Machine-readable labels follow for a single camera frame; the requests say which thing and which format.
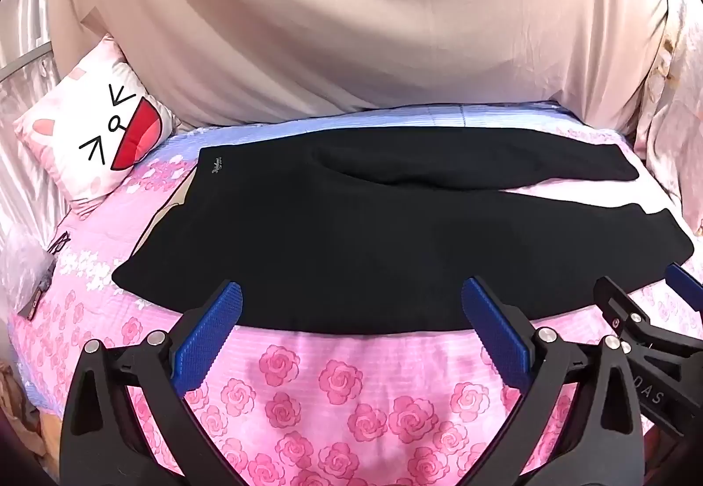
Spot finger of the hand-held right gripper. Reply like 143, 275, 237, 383
594, 276, 703, 358
666, 263, 703, 311

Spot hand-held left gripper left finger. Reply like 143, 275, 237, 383
59, 280, 245, 486

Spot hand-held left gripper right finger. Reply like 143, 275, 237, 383
461, 276, 657, 486

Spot black pants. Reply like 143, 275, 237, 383
112, 126, 696, 334

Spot pink rose print blanket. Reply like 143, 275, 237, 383
8, 102, 703, 486

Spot pale floral quilt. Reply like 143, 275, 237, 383
631, 0, 703, 239

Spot small dark device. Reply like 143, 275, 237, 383
21, 255, 57, 323

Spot clear plastic bag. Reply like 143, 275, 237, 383
4, 228, 56, 300

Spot cat face pillow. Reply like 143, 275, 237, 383
14, 36, 179, 218

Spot shiny striped curtain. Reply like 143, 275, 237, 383
0, 0, 75, 267

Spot beige sheet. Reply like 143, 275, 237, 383
47, 0, 676, 132

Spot metal rail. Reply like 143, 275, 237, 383
0, 45, 56, 80

